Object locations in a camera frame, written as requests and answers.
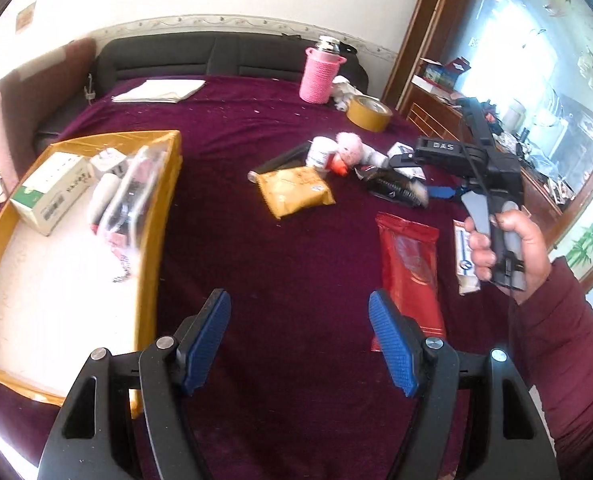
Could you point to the blue green box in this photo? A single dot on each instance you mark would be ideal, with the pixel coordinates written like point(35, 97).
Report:
point(436, 77)

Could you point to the wooden cabinet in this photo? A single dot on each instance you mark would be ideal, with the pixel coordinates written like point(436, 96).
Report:
point(421, 115)

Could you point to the pink plush toy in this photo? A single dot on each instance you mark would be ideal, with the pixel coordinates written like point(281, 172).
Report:
point(349, 145)

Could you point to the white roll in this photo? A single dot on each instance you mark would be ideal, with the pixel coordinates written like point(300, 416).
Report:
point(101, 195)

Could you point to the white black small packet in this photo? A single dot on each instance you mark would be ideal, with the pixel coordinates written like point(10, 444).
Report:
point(401, 149)

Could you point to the clear cartoon zipper pouch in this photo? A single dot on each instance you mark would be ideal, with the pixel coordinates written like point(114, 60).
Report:
point(136, 190)

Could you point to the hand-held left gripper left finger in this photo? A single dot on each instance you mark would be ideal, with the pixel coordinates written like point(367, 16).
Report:
point(206, 340)

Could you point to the white bottle orange cap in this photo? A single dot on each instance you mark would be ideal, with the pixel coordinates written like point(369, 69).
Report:
point(320, 152)

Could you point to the white sachet packet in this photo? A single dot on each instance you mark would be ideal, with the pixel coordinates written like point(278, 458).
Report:
point(464, 265)

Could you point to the yellow cardboard tray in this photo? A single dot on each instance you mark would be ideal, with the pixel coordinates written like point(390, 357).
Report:
point(51, 310)

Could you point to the bamboo print glass door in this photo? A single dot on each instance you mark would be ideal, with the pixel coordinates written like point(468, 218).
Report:
point(586, 240)

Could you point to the crumpled white cloth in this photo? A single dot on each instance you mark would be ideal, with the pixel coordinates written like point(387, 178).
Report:
point(344, 90)

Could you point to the white power adapter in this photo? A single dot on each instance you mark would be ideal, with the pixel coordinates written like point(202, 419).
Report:
point(106, 162)

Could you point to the person's right forearm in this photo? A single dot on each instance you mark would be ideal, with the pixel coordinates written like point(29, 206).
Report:
point(566, 350)

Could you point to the red foil packet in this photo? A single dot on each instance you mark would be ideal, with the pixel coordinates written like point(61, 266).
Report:
point(409, 270)

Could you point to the white jar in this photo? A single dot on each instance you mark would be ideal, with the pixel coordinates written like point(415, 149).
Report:
point(514, 115)

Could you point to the yellow packet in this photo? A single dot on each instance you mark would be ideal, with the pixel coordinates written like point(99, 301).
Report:
point(291, 190)

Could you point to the brown pink armchair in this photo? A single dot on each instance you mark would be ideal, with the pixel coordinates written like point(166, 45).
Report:
point(41, 90)

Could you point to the white green medicine box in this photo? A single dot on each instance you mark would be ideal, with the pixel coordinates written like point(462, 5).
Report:
point(46, 190)

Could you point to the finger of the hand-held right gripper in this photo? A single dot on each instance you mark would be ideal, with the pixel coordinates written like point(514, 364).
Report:
point(444, 191)
point(406, 161)

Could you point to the pink knit-covered thermos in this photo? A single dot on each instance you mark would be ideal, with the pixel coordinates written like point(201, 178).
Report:
point(319, 77)

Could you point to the white paper stack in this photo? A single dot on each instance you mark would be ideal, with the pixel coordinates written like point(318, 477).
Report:
point(161, 90)

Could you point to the yellow tape roll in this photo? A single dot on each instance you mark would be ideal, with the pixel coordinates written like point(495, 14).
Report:
point(366, 117)

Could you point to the maroon tablecloth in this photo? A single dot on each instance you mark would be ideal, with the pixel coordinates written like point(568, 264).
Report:
point(276, 270)

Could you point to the person's right hand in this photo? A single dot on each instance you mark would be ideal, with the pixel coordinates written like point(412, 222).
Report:
point(531, 245)

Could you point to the black sofa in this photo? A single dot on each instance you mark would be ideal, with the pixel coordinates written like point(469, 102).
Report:
point(176, 57)

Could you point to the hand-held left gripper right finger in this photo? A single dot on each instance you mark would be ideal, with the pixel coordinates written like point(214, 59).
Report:
point(394, 345)

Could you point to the black marker pen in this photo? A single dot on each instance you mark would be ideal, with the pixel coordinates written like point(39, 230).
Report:
point(276, 160)

